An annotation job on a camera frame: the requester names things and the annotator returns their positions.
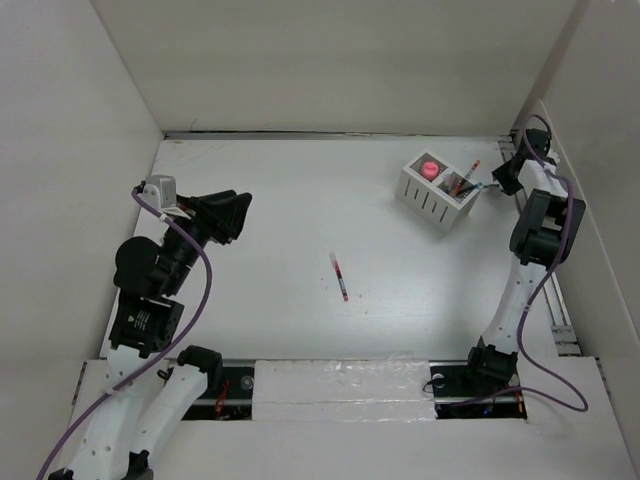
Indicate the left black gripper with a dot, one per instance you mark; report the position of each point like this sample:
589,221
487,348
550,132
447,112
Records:
220,214

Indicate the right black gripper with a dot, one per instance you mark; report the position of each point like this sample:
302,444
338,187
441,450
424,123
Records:
510,186

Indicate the teal black pen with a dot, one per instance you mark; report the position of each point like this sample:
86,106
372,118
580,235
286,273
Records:
470,188

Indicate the orange clear pen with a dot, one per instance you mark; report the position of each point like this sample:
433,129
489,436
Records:
468,175

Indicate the pink eraser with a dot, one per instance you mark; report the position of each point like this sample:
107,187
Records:
430,170

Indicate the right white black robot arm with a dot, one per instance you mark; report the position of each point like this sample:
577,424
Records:
488,371

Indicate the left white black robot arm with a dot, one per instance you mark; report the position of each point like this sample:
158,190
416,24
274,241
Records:
163,290

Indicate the white two-slot pen holder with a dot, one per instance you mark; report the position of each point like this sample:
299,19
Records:
430,200

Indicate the purple tipped pen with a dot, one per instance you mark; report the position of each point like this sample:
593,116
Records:
336,267

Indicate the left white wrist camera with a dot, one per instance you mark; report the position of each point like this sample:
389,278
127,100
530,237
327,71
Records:
159,191

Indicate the aluminium rail right side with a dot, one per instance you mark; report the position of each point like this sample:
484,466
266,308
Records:
541,240

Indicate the aluminium rail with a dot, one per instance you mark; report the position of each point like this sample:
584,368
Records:
216,390
541,240

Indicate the aluminium rail front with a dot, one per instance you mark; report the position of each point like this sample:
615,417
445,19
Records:
216,390

